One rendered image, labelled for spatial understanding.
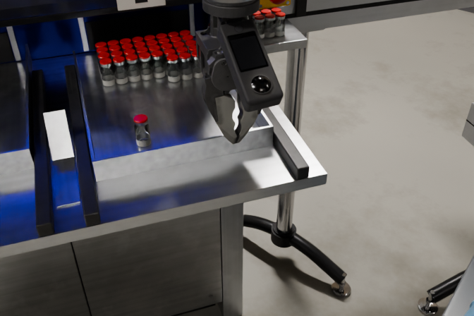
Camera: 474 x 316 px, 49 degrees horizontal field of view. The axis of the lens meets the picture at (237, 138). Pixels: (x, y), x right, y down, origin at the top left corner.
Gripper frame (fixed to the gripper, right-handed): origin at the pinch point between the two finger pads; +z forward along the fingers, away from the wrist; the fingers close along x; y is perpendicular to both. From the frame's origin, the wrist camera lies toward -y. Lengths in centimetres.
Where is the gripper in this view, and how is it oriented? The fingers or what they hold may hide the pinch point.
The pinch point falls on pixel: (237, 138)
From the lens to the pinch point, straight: 74.3
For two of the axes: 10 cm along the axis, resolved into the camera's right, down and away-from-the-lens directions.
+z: 0.0, 8.1, 5.9
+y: -3.1, -5.6, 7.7
